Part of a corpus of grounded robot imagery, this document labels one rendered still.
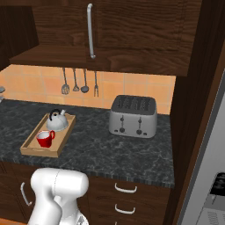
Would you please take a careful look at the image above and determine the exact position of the wooden tray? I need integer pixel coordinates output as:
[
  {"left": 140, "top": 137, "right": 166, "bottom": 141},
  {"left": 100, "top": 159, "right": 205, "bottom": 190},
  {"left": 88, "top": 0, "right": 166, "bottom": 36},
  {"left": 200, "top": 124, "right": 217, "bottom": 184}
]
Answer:
[{"left": 19, "top": 112, "right": 76, "bottom": 159}]

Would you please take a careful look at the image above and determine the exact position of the red mug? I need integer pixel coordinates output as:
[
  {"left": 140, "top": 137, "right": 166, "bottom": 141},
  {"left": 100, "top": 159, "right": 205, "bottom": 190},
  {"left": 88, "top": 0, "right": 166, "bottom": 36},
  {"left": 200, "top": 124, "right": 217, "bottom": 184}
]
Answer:
[{"left": 35, "top": 129, "right": 56, "bottom": 149}]

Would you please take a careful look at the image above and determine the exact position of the dark wood base cabinet door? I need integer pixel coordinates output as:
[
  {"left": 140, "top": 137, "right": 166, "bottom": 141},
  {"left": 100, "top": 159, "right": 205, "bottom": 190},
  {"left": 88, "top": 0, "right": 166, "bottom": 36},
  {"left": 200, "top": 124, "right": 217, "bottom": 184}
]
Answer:
[{"left": 0, "top": 161, "right": 39, "bottom": 224}]

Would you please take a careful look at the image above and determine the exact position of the silver four-slot toaster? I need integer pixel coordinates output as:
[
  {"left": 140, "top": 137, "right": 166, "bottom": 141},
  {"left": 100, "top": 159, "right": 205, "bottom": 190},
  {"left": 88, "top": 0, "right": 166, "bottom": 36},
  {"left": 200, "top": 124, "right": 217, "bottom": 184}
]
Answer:
[{"left": 108, "top": 94, "right": 158, "bottom": 140}]

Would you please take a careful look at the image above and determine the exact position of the hanging metal fork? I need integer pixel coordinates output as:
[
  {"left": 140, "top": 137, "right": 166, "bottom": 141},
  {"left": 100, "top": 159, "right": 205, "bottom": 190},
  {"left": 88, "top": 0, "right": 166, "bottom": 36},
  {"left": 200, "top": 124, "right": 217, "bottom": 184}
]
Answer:
[{"left": 92, "top": 70, "right": 99, "bottom": 98}]

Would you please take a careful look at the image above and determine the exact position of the hanging metal ladle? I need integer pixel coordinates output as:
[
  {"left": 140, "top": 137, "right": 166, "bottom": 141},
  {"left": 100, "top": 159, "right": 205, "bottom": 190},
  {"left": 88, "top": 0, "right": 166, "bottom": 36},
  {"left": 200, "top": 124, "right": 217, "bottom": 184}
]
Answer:
[{"left": 80, "top": 68, "right": 90, "bottom": 94}]

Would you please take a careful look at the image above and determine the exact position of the hanging slotted metal spatula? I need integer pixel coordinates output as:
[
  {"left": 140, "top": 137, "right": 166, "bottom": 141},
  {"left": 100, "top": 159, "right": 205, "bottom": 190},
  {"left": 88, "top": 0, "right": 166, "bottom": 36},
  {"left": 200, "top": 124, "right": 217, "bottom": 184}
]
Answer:
[{"left": 60, "top": 67, "right": 71, "bottom": 96}]

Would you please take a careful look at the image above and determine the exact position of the tall dark wood side panel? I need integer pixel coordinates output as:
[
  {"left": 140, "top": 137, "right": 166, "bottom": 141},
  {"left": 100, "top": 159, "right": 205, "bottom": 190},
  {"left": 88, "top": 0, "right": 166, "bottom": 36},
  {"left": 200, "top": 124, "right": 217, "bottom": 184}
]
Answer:
[{"left": 163, "top": 0, "right": 225, "bottom": 225}]

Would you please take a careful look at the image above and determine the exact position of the dark wood drawer front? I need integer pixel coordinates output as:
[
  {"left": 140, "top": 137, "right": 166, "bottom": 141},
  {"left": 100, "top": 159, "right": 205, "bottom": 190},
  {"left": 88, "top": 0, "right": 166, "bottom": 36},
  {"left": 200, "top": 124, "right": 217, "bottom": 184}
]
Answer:
[
  {"left": 87, "top": 175, "right": 172, "bottom": 206},
  {"left": 87, "top": 199, "right": 171, "bottom": 223}
]

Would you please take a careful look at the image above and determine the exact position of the silver fridge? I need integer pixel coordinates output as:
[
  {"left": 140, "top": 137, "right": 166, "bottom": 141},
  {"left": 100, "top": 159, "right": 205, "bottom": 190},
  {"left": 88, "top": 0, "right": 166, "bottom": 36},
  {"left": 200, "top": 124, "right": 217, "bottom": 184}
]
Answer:
[{"left": 175, "top": 68, "right": 225, "bottom": 225}]

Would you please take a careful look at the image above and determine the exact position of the grey metal fixture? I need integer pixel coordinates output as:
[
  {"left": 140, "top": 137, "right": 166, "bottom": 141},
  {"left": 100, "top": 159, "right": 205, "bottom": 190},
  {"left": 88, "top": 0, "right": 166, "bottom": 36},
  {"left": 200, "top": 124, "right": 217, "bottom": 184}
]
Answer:
[{"left": 0, "top": 85, "right": 6, "bottom": 104}]

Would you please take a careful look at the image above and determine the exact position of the dark wood wall cabinet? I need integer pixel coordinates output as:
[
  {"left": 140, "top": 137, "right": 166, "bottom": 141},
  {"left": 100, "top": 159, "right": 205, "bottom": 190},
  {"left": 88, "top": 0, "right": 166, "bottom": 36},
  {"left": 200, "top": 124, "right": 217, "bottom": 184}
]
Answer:
[{"left": 8, "top": 0, "right": 204, "bottom": 77}]

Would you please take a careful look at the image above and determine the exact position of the silver kettle with black handle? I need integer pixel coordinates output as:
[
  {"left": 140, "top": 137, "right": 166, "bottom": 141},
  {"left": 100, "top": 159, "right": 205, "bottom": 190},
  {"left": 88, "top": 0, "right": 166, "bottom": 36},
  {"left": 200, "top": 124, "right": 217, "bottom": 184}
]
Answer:
[{"left": 46, "top": 108, "right": 70, "bottom": 133}]

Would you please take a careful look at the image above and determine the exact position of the white drawer handle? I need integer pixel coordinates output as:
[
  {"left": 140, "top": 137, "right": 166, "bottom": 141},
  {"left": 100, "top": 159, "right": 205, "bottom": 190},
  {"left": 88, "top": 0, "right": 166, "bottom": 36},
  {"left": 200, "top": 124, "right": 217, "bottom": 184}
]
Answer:
[
  {"left": 113, "top": 182, "right": 138, "bottom": 194},
  {"left": 113, "top": 203, "right": 137, "bottom": 215}
]

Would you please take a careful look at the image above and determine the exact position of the long silver cabinet door handle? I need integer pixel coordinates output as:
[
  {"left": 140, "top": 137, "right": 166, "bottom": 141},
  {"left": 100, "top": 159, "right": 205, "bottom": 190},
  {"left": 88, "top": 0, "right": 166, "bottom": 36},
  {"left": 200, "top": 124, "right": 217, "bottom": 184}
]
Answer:
[{"left": 86, "top": 3, "right": 97, "bottom": 60}]

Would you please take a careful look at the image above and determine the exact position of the dark wood wall cabinet door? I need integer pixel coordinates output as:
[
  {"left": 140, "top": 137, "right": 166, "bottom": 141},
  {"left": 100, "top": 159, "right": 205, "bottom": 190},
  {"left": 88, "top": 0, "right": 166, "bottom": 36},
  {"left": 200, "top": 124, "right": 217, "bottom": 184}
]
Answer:
[
  {"left": 0, "top": 5, "right": 40, "bottom": 72},
  {"left": 93, "top": 0, "right": 204, "bottom": 60}
]

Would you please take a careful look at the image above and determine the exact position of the white base cabinet door handle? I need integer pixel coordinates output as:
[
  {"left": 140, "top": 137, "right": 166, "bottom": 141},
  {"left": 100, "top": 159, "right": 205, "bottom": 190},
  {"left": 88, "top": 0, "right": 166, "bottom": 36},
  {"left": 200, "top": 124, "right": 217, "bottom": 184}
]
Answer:
[{"left": 19, "top": 181, "right": 33, "bottom": 207}]

